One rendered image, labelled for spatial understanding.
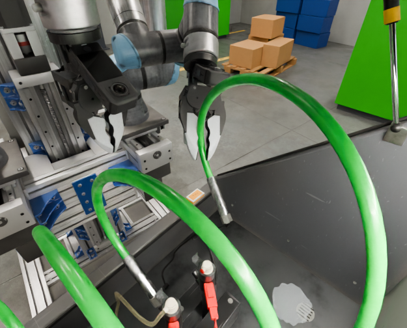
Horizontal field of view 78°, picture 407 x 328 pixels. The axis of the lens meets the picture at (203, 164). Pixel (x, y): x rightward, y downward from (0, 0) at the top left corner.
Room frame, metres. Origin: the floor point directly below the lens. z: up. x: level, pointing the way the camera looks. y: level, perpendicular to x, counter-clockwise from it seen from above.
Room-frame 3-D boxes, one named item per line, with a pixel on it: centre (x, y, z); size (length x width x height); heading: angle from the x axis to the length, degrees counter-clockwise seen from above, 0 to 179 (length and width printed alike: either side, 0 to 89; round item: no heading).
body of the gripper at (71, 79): (0.40, 0.19, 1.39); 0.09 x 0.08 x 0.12; 48
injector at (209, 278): (0.22, 0.00, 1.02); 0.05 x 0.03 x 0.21; 48
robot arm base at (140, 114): (0.89, 0.29, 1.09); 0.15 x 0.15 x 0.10
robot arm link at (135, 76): (0.90, 0.29, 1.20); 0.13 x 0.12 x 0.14; 117
